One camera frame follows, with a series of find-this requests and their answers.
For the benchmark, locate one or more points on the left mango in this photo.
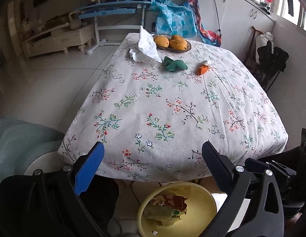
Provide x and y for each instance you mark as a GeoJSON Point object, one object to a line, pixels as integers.
{"type": "Point", "coordinates": [161, 41]}

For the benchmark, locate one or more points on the blue children's desk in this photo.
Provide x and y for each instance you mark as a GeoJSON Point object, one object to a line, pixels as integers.
{"type": "Point", "coordinates": [104, 8]}

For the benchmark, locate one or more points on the wooden folding chair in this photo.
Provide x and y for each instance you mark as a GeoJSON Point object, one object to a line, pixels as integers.
{"type": "Point", "coordinates": [266, 62]}

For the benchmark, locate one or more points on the green wrapper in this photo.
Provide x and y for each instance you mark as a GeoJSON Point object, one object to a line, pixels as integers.
{"type": "Point", "coordinates": [171, 65]}

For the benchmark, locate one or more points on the trash inside bin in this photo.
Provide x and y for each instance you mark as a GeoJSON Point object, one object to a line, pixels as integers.
{"type": "Point", "coordinates": [165, 209]}

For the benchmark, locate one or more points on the blue checkered plastic bag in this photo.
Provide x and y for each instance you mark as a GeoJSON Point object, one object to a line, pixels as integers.
{"type": "Point", "coordinates": [173, 19]}

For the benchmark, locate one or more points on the mango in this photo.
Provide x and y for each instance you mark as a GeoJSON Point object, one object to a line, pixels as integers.
{"type": "Point", "coordinates": [161, 41]}
{"type": "Point", "coordinates": [178, 45]}
{"type": "Point", "coordinates": [178, 38]}

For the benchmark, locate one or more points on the teal sofa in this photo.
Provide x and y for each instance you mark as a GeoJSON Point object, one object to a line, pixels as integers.
{"type": "Point", "coordinates": [21, 143]}

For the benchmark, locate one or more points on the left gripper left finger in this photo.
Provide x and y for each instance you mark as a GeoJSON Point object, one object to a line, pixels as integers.
{"type": "Point", "coordinates": [48, 204]}

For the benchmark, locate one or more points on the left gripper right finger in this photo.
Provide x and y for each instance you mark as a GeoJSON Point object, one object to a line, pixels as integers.
{"type": "Point", "coordinates": [253, 206]}

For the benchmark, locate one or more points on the right mango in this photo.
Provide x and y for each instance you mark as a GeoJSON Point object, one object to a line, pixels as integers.
{"type": "Point", "coordinates": [178, 38]}

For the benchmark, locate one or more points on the middle mango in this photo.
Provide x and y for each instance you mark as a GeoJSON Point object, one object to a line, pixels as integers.
{"type": "Point", "coordinates": [178, 45]}

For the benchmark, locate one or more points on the yellow trash bin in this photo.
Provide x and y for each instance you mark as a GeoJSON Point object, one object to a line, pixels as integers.
{"type": "Point", "coordinates": [201, 209]}

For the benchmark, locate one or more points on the wicker fruit basket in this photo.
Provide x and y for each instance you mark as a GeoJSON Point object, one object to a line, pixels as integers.
{"type": "Point", "coordinates": [189, 46]}

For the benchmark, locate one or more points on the floral tablecloth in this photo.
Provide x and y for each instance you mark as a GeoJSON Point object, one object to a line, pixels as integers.
{"type": "Point", "coordinates": [153, 123]}

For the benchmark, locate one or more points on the white low cabinet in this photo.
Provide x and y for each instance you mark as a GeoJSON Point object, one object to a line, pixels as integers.
{"type": "Point", "coordinates": [236, 18]}

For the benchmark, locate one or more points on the small white tissue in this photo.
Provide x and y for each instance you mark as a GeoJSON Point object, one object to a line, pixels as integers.
{"type": "Point", "coordinates": [138, 56]}

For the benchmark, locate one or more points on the large white paper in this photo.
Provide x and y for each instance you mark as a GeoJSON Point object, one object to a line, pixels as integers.
{"type": "Point", "coordinates": [147, 46]}

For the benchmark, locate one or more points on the pink kettlebell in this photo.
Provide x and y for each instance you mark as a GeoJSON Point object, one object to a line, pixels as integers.
{"type": "Point", "coordinates": [74, 20]}

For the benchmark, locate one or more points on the white TV cabinet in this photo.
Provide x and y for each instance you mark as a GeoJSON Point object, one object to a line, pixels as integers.
{"type": "Point", "coordinates": [41, 44]}

